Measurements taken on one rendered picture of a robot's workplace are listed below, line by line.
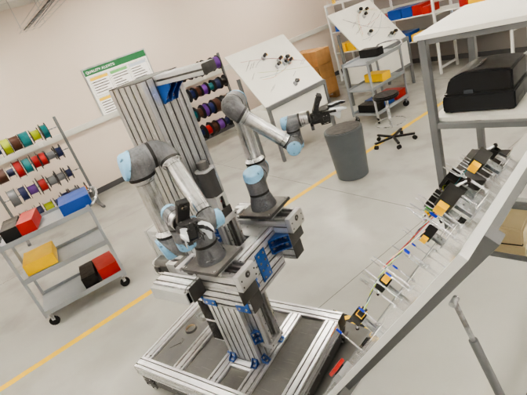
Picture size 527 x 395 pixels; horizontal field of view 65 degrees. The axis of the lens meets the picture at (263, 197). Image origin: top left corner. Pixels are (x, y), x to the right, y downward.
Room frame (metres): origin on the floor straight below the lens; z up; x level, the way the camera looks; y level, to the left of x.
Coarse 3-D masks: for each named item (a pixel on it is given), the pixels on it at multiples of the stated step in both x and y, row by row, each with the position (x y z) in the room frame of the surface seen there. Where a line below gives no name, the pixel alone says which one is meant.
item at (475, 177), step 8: (472, 152) 2.01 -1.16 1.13; (504, 152) 1.90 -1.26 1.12; (496, 160) 1.84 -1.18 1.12; (456, 168) 1.90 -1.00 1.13; (464, 168) 1.88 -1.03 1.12; (472, 176) 1.77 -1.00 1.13; (480, 176) 1.74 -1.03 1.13; (488, 176) 1.72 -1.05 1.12; (464, 184) 1.77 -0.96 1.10; (472, 184) 1.74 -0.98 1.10; (480, 184) 1.71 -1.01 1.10
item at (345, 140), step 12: (324, 132) 4.73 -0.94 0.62; (336, 132) 4.56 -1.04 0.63; (348, 132) 4.46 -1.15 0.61; (360, 132) 4.51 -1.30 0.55; (336, 144) 4.51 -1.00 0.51; (348, 144) 4.46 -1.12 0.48; (360, 144) 4.49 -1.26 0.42; (336, 156) 4.55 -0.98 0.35; (348, 156) 4.47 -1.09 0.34; (360, 156) 4.49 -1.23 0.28; (336, 168) 4.62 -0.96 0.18; (348, 168) 4.49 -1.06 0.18; (360, 168) 4.49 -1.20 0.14; (348, 180) 4.52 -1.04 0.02
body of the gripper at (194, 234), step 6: (174, 222) 1.39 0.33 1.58; (180, 222) 1.34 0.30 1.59; (186, 222) 1.32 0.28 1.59; (192, 222) 1.31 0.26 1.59; (174, 228) 1.38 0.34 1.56; (192, 228) 1.30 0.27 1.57; (198, 228) 1.31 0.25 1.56; (192, 234) 1.30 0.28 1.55; (198, 234) 1.31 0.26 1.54; (192, 240) 1.30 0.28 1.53; (204, 240) 1.31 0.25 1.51; (186, 246) 1.29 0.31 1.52
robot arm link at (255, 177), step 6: (252, 168) 2.19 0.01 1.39; (258, 168) 2.16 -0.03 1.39; (246, 174) 2.14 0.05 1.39; (252, 174) 2.12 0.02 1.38; (258, 174) 2.12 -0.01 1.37; (264, 174) 2.18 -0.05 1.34; (246, 180) 2.13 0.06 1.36; (252, 180) 2.11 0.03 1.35; (258, 180) 2.11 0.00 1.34; (264, 180) 2.14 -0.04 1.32; (246, 186) 2.15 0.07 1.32; (252, 186) 2.11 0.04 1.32; (258, 186) 2.11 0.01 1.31; (264, 186) 2.12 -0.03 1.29; (252, 192) 2.12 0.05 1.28; (258, 192) 2.11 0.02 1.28
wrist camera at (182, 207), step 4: (180, 200) 1.33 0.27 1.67; (184, 200) 1.33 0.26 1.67; (176, 204) 1.32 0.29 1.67; (180, 204) 1.32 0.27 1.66; (184, 204) 1.32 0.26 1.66; (188, 204) 1.33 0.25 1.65; (176, 208) 1.33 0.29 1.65; (180, 208) 1.32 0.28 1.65; (184, 208) 1.32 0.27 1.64; (188, 208) 1.34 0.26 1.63; (176, 212) 1.33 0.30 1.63; (180, 212) 1.33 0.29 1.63; (184, 212) 1.34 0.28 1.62; (188, 212) 1.35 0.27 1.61; (176, 216) 1.34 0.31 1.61; (180, 216) 1.34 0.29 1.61; (184, 216) 1.35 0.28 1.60; (188, 216) 1.36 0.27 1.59; (176, 220) 1.36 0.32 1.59
